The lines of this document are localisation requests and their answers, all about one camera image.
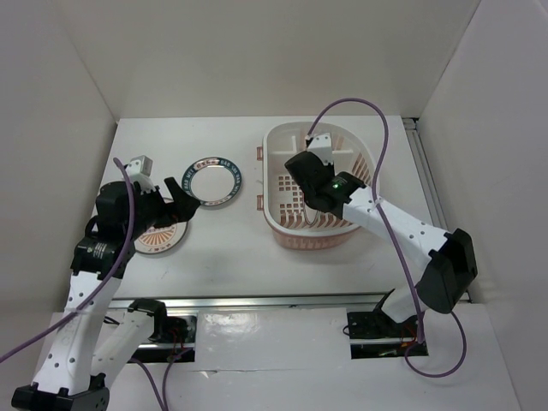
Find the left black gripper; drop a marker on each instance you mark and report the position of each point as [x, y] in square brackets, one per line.
[182, 209]

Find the white plate red characters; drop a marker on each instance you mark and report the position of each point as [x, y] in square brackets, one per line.
[310, 216]

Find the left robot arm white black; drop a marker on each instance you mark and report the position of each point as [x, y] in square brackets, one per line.
[77, 373]

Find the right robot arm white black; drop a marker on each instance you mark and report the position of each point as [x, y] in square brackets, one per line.
[446, 259]

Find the white orange plastic dish rack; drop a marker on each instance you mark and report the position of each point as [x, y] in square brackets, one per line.
[281, 200]

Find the white plate dark teal rim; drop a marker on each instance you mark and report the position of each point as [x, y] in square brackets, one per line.
[213, 181]

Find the white plate orange sunburst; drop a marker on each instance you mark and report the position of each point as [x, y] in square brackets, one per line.
[160, 240]

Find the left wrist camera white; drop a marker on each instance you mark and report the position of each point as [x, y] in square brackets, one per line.
[139, 171]

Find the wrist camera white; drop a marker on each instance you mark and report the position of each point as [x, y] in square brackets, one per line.
[139, 171]
[321, 146]

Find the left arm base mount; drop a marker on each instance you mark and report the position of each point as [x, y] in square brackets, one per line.
[176, 343]

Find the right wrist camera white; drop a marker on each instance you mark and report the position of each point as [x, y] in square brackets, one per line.
[321, 146]

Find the aluminium rail front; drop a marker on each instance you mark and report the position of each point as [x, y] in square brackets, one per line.
[257, 302]

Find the aluminium rail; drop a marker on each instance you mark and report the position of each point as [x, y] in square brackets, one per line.
[257, 302]
[424, 170]

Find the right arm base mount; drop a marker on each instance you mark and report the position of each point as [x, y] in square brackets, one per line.
[373, 336]

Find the aluminium rail right side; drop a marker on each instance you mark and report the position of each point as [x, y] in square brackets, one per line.
[424, 170]

